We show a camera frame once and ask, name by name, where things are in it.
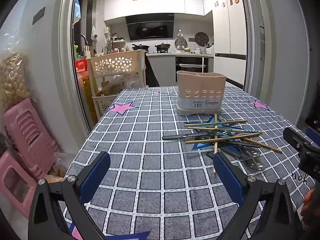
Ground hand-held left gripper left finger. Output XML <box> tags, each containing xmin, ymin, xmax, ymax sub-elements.
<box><xmin>27</xmin><ymin>151</ymin><xmax>111</xmax><ymax>240</ymax></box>

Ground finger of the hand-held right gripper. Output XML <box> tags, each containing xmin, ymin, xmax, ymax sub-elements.
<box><xmin>283</xmin><ymin>127</ymin><xmax>313</xmax><ymax>153</ymax></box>
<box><xmin>305</xmin><ymin>127</ymin><xmax>320</xmax><ymax>144</ymax></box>

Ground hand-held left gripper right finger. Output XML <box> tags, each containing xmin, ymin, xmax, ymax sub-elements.
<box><xmin>213</xmin><ymin>152</ymin><xmax>297</xmax><ymax>240</ymax></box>

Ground dark-handled grey spoon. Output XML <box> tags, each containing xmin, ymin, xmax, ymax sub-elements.
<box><xmin>220</xmin><ymin>150</ymin><xmax>265</xmax><ymax>172</ymax></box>
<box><xmin>217</xmin><ymin>142</ymin><xmax>262</xmax><ymax>159</ymax></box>

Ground dark-handled fork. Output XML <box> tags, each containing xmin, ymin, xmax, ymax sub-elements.
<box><xmin>192</xmin><ymin>129</ymin><xmax>235</xmax><ymax>140</ymax></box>

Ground dark metal utensil handle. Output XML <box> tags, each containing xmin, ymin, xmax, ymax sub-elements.
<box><xmin>162</xmin><ymin>133</ymin><xmax>208</xmax><ymax>141</ymax></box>

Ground beige plastic utensil holder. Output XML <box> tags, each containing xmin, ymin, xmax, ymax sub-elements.
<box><xmin>176</xmin><ymin>70</ymin><xmax>227</xmax><ymax>116</ymax></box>

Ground person's right hand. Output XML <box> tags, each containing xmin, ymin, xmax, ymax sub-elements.
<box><xmin>300</xmin><ymin>187</ymin><xmax>320</xmax><ymax>230</ymax></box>

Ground checked star-print tablecloth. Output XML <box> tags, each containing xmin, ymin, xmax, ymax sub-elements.
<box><xmin>62</xmin><ymin>86</ymin><xmax>320</xmax><ymax>240</ymax></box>

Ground pink folding stool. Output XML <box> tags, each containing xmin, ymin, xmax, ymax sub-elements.
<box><xmin>3</xmin><ymin>97</ymin><xmax>61</xmax><ymax>179</ymax></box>

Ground yellow cooking oil bottle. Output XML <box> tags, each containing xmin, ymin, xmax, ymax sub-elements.
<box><xmin>77</xmin><ymin>72</ymin><xmax>98</xmax><ymax>128</ymax></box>

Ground pink plastic stool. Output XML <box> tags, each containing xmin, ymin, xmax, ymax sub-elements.
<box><xmin>0</xmin><ymin>150</ymin><xmax>42</xmax><ymax>218</ymax></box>

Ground red plastic basket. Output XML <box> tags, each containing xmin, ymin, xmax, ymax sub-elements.
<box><xmin>74</xmin><ymin>58</ymin><xmax>89</xmax><ymax>73</ymax></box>

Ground beige flower-cutout storage cart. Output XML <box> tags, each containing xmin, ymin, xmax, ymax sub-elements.
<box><xmin>86</xmin><ymin>50</ymin><xmax>148</xmax><ymax>121</ymax></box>

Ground black built-in oven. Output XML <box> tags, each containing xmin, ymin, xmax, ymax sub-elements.
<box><xmin>175</xmin><ymin>56</ymin><xmax>209</xmax><ymax>82</ymax></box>

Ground white refrigerator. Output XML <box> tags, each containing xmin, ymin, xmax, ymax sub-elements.
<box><xmin>212</xmin><ymin>0</ymin><xmax>248</xmax><ymax>90</ymax></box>

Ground clear bag of peanuts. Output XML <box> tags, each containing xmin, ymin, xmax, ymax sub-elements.
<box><xmin>0</xmin><ymin>29</ymin><xmax>32</xmax><ymax>108</ymax></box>

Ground round dark flower-pattern tray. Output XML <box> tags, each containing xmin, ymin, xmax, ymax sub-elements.
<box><xmin>195</xmin><ymin>32</ymin><xmax>209</xmax><ymax>46</ymax></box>

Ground round grey plate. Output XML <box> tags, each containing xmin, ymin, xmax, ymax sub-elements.
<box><xmin>174</xmin><ymin>37</ymin><xmax>187</xmax><ymax>51</ymax></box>

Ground black range hood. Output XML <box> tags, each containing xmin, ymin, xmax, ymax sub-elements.
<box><xmin>125</xmin><ymin>12</ymin><xmax>175</xmax><ymax>41</ymax></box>

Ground white upper cabinets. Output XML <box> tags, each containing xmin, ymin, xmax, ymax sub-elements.
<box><xmin>103</xmin><ymin>0</ymin><xmax>206</xmax><ymax>22</ymax></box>

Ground dark wall switch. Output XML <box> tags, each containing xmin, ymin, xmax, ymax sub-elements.
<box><xmin>32</xmin><ymin>7</ymin><xmax>46</xmax><ymax>25</ymax></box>

